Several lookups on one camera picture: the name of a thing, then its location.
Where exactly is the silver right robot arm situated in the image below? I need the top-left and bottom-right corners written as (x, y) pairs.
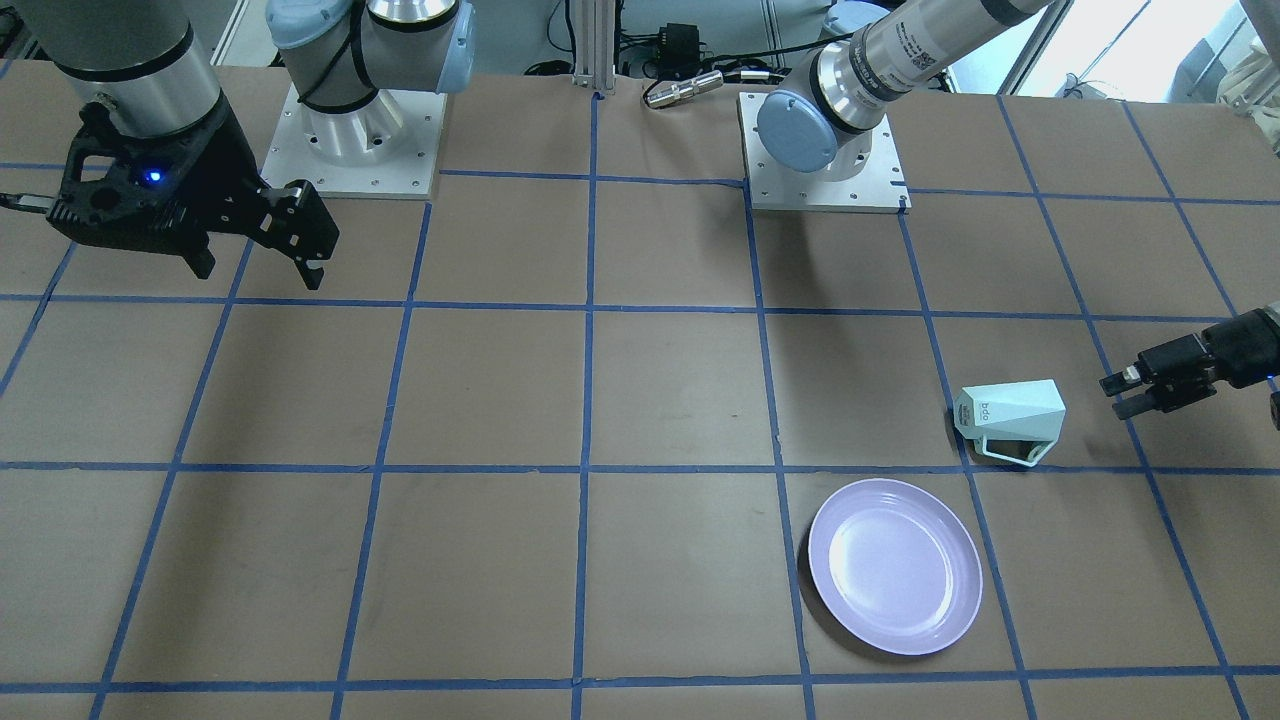
top-left (3, 1), bottom-right (475, 290)

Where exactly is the silver metal cylinder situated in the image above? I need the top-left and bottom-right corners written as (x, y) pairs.
top-left (643, 70), bottom-right (724, 110)

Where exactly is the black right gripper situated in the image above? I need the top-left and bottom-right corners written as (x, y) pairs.
top-left (46, 94), bottom-right (340, 291)

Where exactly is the aluminium frame post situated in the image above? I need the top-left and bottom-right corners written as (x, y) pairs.
top-left (566, 1), bottom-right (620, 99)

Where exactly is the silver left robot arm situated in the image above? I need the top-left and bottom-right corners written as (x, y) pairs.
top-left (744, 1), bottom-right (1279, 420)

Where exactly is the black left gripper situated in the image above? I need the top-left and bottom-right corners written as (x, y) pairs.
top-left (1100, 305), bottom-right (1279, 419)

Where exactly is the black power adapter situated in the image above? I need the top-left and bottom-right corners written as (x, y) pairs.
top-left (654, 23), bottom-right (701, 79)

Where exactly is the lavender round plate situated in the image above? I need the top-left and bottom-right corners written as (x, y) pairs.
top-left (806, 478), bottom-right (984, 657)

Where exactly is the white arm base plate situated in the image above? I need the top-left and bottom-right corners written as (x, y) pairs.
top-left (739, 91), bottom-right (913, 213)
top-left (262, 88), bottom-right (451, 200)

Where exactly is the mint green faceted cup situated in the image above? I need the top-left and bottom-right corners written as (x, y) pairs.
top-left (952, 379), bottom-right (1068, 468)

